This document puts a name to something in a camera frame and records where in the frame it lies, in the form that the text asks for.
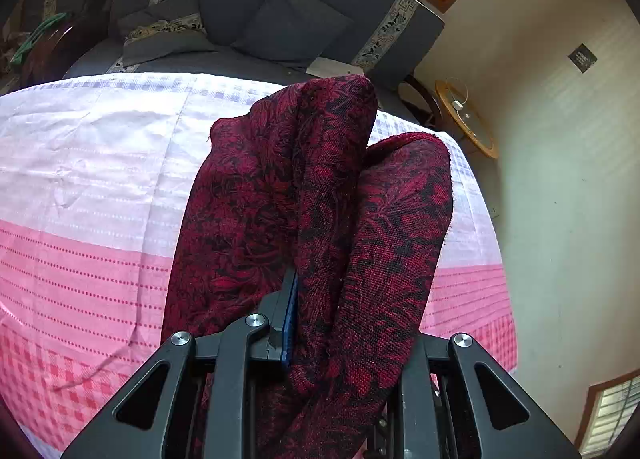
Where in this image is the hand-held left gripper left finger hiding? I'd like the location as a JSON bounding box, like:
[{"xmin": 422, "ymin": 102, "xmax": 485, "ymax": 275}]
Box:
[{"xmin": 60, "ymin": 269, "xmax": 301, "ymax": 459}]

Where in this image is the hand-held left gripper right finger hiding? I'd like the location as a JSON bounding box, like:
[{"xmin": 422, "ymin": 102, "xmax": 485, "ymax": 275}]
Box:
[{"xmin": 367, "ymin": 331, "xmax": 581, "ymax": 459}]

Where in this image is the dark red patterned sweater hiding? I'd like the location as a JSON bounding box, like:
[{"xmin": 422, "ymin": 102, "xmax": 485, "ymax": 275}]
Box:
[{"xmin": 161, "ymin": 74, "xmax": 455, "ymax": 459}]

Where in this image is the louvered wooden panel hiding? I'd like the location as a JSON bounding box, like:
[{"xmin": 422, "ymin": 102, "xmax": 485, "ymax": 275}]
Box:
[{"xmin": 575, "ymin": 373, "xmax": 640, "ymax": 451}]

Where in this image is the pink checked bed sheet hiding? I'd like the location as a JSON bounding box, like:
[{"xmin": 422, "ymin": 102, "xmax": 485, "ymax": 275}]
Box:
[{"xmin": 0, "ymin": 72, "xmax": 518, "ymax": 459}]

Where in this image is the round wooden side table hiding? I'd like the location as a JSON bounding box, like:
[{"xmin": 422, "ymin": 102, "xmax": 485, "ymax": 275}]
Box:
[{"xmin": 434, "ymin": 79, "xmax": 499, "ymax": 159}]

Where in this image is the white paper sheet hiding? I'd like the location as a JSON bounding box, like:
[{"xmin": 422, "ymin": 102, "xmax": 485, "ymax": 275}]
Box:
[{"xmin": 306, "ymin": 56, "xmax": 366, "ymax": 80}]

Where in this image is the plain grey-blue pillow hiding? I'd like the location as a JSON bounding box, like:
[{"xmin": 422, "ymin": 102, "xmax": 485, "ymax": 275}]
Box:
[{"xmin": 231, "ymin": 0, "xmax": 356, "ymax": 71}]

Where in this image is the patterned grey pillow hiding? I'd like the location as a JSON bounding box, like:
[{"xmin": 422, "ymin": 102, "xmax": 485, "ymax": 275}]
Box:
[{"xmin": 117, "ymin": 0, "xmax": 218, "ymax": 67}]

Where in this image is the white cable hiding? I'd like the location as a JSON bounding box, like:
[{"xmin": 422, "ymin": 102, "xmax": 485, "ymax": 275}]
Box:
[{"xmin": 445, "ymin": 76, "xmax": 473, "ymax": 112}]

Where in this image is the dark wall plaque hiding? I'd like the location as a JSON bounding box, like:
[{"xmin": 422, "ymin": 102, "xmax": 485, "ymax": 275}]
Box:
[{"xmin": 567, "ymin": 43, "xmax": 598, "ymax": 73}]

